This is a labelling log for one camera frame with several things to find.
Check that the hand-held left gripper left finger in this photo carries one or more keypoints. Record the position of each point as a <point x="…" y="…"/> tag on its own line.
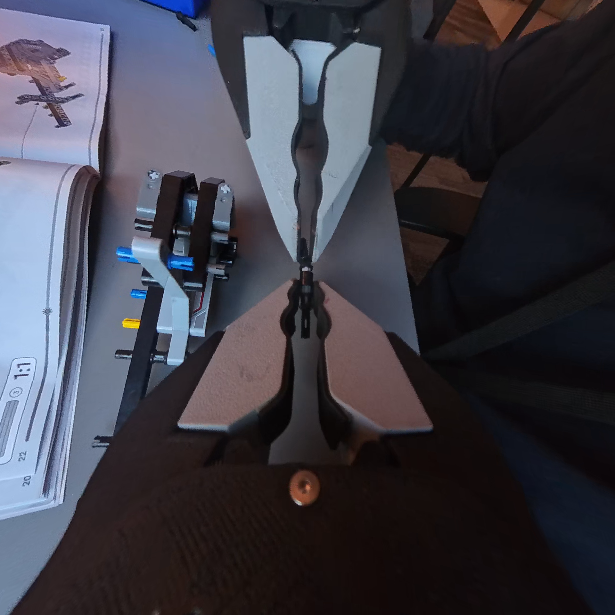
<point x="235" y="374"/>

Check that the person's right forearm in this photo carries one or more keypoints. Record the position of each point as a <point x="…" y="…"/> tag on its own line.
<point x="456" y="96"/>

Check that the person's dark clothed body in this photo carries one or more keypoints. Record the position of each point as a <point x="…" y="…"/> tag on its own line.
<point x="552" y="230"/>

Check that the black lego pin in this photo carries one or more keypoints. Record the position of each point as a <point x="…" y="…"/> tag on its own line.
<point x="305" y="298"/>

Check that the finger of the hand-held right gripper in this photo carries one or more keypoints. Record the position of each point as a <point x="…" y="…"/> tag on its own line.
<point x="269" y="120"/>
<point x="350" y="120"/>

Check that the grey and black lego assembly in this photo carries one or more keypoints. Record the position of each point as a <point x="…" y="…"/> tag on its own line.
<point x="175" y="269"/>

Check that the lego instruction booklet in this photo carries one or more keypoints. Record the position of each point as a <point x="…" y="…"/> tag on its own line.
<point x="38" y="288"/>

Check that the black chair frame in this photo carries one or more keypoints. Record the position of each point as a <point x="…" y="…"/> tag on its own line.
<point x="423" y="207"/>

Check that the blue plastic box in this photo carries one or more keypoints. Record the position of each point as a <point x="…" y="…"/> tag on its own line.
<point x="173" y="5"/>

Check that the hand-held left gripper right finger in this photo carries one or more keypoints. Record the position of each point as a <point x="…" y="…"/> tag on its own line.
<point x="370" y="379"/>

